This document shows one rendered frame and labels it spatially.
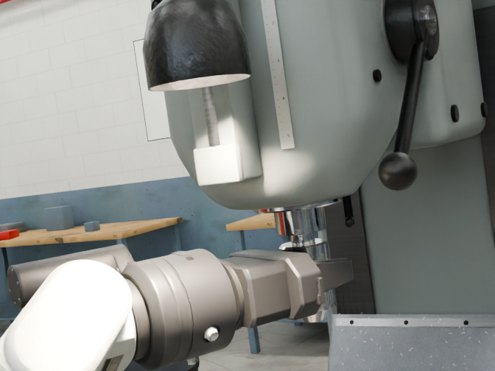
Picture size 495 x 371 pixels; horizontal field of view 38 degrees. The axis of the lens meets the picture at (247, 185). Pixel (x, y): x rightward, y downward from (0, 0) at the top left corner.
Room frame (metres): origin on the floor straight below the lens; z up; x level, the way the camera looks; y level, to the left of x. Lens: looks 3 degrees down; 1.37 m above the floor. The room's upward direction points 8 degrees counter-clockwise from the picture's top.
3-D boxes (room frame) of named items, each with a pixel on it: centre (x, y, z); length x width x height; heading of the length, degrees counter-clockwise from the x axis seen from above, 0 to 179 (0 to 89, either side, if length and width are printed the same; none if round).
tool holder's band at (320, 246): (0.68, -0.04, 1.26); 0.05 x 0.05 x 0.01
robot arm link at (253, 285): (0.63, 0.03, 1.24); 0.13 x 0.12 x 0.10; 34
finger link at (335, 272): (0.65, -0.06, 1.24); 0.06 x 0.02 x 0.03; 124
